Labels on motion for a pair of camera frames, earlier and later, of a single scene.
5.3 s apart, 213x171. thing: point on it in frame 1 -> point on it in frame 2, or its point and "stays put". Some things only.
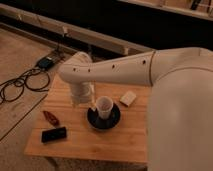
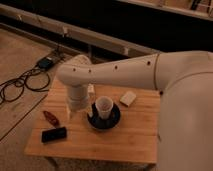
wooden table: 114,127 stays put
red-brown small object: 51,118 stays put
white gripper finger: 74,103 -> 68,112
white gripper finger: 93,105 -> 90,109
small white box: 127,98 stays put
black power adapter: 45,62 stays put
